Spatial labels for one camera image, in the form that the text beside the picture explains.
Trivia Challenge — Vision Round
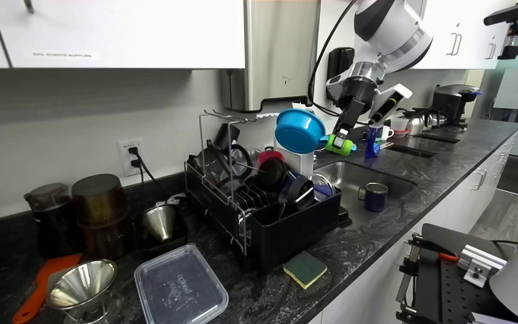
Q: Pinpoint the red bowl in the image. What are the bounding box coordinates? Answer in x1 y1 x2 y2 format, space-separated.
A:
255 148 286 169

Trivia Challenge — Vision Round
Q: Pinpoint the white wall power outlet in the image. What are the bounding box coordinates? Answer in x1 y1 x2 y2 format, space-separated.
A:
117 137 147 178

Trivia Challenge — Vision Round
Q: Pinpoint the dark blue steel-rimmed mug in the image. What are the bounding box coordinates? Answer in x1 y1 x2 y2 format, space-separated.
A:
356 180 390 214

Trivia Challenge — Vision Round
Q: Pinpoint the black bowl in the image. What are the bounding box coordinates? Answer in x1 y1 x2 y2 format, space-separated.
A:
250 157 291 195

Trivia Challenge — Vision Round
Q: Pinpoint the stainless paper towel dispenser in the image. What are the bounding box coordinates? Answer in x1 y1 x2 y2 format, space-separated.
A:
221 0 322 114

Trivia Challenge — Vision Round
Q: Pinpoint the black plug with cable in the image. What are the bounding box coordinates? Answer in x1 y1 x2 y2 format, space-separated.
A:
128 144 167 196

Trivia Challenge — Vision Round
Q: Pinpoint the clear plastic container lid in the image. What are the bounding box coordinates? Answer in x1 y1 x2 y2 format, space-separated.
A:
131 241 230 324

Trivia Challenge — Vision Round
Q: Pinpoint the blue pan with green handle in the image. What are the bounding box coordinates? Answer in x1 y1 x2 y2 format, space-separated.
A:
273 106 358 157

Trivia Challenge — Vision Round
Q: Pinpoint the brown stacked canister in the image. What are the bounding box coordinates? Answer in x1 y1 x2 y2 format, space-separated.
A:
70 171 133 261

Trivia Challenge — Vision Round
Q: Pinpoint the steel cup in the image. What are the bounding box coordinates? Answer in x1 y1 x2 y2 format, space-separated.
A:
140 193 187 243

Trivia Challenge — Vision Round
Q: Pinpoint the black overhead camera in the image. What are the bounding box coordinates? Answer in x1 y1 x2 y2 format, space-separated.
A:
482 0 518 61

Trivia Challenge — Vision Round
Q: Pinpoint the blue bottle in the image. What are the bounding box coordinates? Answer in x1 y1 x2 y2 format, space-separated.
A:
363 124 385 160

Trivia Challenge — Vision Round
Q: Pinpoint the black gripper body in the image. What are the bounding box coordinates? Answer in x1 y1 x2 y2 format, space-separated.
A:
329 79 381 126

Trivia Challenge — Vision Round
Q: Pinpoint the aluminium extrusion bar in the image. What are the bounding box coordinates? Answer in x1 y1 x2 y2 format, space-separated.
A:
457 241 509 290

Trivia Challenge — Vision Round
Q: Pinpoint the orange spatula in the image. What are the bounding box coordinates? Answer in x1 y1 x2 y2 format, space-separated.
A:
11 252 84 324

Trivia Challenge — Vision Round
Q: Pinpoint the black dish drying rack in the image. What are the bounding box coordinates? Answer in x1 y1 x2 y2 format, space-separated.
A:
183 108 345 268

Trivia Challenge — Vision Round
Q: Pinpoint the white cabinet with bar handles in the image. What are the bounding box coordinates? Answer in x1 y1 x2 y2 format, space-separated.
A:
318 0 512 72

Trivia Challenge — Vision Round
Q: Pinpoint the black hanging cup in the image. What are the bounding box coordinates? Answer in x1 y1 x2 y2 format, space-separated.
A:
212 123 241 153

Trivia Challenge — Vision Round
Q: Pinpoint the clear drinking glass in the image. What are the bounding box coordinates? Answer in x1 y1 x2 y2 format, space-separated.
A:
311 171 336 204

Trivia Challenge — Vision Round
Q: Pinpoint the black clamp with orange tip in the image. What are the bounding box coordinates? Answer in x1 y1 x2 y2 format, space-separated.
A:
406 232 460 267

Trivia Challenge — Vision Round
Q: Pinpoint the stainless steel sink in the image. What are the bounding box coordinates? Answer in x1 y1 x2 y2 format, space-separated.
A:
315 160 417 204

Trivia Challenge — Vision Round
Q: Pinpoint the round dark lid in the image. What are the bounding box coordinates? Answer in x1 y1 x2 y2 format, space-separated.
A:
228 142 255 180

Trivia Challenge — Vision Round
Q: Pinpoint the dark blue plate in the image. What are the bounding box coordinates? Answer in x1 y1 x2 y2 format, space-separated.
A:
277 173 318 213

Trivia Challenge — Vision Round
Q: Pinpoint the black counter mat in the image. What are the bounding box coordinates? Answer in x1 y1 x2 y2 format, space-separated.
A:
387 142 437 160
417 132 462 146

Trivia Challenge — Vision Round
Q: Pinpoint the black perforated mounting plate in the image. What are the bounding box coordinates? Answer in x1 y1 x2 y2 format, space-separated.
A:
414 259 489 324

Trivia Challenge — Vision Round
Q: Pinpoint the white base cabinet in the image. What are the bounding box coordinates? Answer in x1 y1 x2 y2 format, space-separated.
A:
309 133 518 324

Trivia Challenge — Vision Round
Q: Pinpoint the black coffee machine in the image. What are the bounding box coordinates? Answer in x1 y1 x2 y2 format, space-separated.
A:
428 83 482 130

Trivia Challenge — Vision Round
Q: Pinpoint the large steel funnel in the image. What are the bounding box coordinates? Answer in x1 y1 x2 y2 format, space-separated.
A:
47 258 120 324

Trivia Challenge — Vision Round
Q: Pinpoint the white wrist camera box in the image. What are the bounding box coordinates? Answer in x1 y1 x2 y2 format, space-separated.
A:
367 83 414 126

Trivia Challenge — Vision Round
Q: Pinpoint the dark glass jar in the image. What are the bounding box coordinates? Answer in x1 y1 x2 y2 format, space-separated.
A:
23 180 81 259

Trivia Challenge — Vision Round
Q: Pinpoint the green and yellow sponge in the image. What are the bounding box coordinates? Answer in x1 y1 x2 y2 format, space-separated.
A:
280 250 329 292

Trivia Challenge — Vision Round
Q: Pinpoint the white labelled wall cabinet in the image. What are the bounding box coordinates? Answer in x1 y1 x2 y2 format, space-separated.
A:
0 0 248 70

